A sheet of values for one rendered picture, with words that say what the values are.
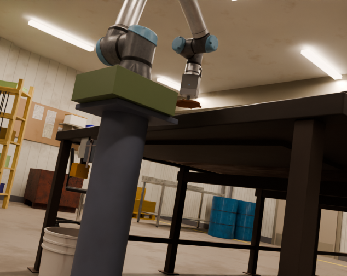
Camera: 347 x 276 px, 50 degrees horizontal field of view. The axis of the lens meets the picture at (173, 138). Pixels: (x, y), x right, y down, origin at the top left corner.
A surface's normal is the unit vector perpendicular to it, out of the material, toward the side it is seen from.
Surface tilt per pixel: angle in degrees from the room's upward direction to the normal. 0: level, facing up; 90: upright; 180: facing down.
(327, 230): 90
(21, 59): 90
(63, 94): 90
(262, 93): 90
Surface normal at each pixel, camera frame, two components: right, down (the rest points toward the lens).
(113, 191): 0.21, -0.12
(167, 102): 0.68, -0.01
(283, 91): -0.72, -0.22
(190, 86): -0.21, -0.19
